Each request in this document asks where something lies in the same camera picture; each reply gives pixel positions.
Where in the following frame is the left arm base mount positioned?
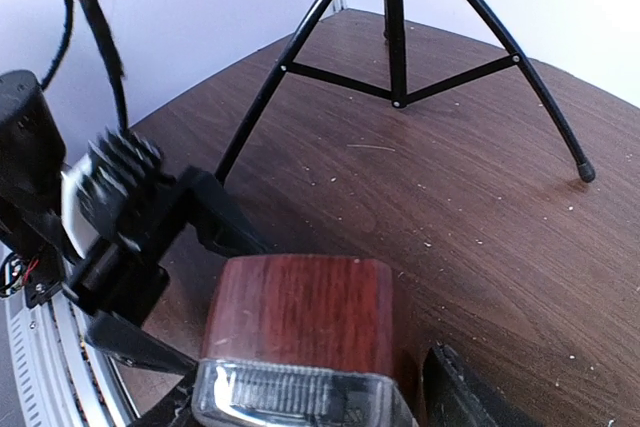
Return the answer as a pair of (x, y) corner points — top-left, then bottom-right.
(1, 248), (65, 309)

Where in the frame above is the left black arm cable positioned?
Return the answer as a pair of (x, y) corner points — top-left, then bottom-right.
(39, 0), (129, 131)

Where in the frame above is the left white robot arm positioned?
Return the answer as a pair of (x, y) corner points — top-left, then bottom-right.
(1, 70), (268, 375)

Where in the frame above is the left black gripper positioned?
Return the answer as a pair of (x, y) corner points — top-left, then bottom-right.
(63, 167), (271, 376)

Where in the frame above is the clear plastic metronome cover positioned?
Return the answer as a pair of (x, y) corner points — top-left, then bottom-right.
(191, 359), (418, 427)

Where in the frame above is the black perforated music stand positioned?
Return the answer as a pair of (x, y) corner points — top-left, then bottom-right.
(215, 0), (596, 183)

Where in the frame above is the aluminium front rail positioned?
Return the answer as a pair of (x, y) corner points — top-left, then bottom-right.
(1, 293), (140, 426)

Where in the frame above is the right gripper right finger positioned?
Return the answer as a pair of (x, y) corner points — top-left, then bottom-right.
(422, 344), (542, 427)

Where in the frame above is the red wooden metronome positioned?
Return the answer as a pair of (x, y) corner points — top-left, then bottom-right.
(200, 254), (419, 402)

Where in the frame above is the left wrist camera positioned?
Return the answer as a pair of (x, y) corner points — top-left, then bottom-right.
(61, 129), (164, 259)

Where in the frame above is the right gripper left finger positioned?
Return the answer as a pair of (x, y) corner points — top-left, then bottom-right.
(134, 376), (200, 427)

